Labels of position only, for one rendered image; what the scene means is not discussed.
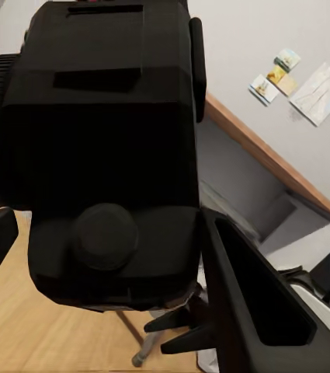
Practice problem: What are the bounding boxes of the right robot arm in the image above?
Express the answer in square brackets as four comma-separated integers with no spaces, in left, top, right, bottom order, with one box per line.
[144,264,330,355]

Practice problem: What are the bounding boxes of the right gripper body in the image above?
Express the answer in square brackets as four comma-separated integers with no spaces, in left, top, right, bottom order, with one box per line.
[186,296,210,328]

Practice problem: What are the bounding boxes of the digital camera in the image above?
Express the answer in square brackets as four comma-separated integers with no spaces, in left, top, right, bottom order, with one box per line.
[0,0,207,313]

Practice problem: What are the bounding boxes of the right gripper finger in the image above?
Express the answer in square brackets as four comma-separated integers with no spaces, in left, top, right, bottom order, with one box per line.
[144,305,196,333]
[162,309,216,355]

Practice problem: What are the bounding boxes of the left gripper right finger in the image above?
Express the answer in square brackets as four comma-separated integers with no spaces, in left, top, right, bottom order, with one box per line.
[200,206,330,373]

